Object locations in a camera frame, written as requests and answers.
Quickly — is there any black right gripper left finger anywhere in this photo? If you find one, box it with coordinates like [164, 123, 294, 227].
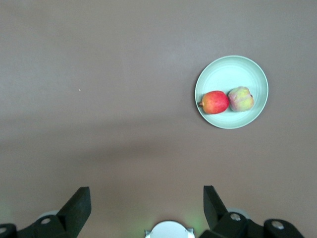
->
[0, 186, 92, 238]

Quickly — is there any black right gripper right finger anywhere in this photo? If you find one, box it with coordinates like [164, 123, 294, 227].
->
[202, 185, 305, 238]

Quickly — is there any red apple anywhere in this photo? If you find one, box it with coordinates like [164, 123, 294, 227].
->
[198, 90, 230, 115]

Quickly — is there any yellow-green pink peach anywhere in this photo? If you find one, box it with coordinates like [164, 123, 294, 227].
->
[227, 86, 255, 113]

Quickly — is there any brown table cloth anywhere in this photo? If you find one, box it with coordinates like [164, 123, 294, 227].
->
[0, 0, 317, 238]

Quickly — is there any pale green round plate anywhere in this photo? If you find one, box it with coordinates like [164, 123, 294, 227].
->
[194, 55, 269, 130]

